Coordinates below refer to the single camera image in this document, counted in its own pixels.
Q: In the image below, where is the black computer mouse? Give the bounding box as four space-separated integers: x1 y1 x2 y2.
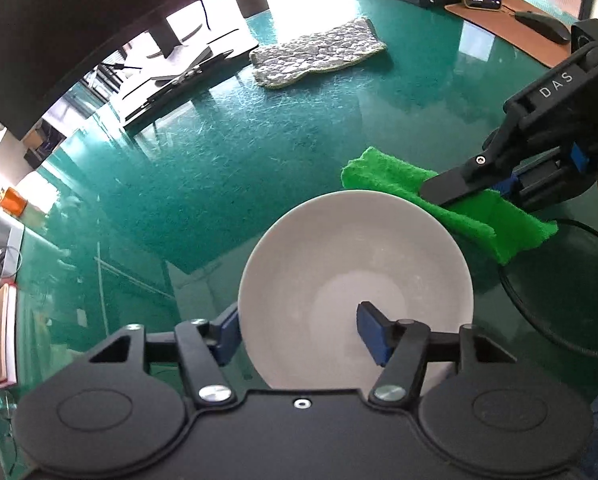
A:
515 10 572 45

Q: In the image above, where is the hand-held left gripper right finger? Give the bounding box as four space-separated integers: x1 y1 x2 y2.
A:
356 301 518 409

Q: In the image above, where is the grey speckled knitted mat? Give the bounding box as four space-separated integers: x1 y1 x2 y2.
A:
249 16 388 91

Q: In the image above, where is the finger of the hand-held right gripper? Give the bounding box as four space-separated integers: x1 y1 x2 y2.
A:
418 127 522 207
489 157 592 214

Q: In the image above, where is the white bowl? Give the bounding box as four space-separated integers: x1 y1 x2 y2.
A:
238 190 474 391

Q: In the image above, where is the black cable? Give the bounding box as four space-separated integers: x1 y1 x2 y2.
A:
497 218 598 361

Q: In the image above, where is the brown mouse pad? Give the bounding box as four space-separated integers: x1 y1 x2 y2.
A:
445 0 580 69

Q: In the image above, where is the black computer monitor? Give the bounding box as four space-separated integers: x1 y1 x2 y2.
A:
0 0 300 140

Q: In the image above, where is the green cleaning cloth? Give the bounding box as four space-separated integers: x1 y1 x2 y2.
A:
341 146 560 267

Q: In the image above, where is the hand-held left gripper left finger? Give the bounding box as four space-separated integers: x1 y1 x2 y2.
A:
88 305 242 407

